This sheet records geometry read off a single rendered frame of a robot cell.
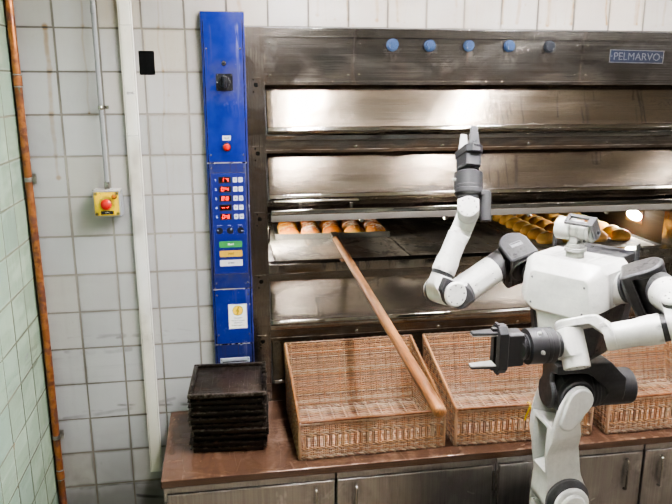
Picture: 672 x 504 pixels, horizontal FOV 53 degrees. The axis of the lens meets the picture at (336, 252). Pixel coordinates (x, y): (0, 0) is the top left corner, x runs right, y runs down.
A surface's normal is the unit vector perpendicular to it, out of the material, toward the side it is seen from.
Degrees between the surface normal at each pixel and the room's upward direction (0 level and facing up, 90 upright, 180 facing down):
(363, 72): 90
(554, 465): 90
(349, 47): 90
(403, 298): 70
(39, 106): 90
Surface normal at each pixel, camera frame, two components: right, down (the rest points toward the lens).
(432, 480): 0.17, 0.23
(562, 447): 0.25, 0.61
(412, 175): 0.15, -0.11
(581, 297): -0.74, 0.16
